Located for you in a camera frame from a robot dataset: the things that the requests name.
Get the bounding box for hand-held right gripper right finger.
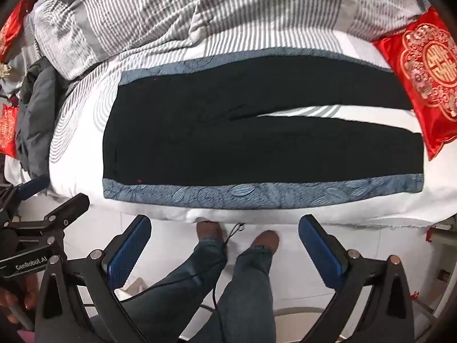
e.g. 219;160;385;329
298;214;416;343

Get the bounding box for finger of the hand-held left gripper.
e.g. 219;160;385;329
42;193;91;230
11;174;51;202

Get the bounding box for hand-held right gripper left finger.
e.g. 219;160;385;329
34;214;168;343

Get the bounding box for black pants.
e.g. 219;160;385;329
102;55;425;191

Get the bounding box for person's left hand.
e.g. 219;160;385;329
0;275;39;326

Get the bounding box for brown right shoe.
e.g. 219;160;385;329
250;230;280;254

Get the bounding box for brown shoe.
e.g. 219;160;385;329
250;230;280;254
196;222;223;243

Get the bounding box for small red embroidered cushion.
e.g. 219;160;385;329
0;103;18;158

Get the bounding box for person's left leg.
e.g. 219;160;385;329
119;238;229;343

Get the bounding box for person's leg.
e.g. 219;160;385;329
198;246;279;343
119;238;229;343

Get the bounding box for dark grey jacket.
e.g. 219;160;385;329
16;57;72;179

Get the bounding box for white striped bed sheet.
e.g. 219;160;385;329
5;30;457;229

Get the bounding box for person's right leg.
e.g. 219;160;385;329
198;246;279;343

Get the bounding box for brown left shoe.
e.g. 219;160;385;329
196;222;223;243

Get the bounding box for blue leaf-patterned mat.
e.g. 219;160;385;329
102;55;425;211

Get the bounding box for person's legs in jeans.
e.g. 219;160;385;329
118;222;247;343

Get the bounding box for red embroidered pillow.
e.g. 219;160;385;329
0;0;34;61

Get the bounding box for red patterned cloth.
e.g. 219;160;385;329
371;5;457;161

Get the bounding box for grey striped duvet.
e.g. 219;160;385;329
23;0;432;81

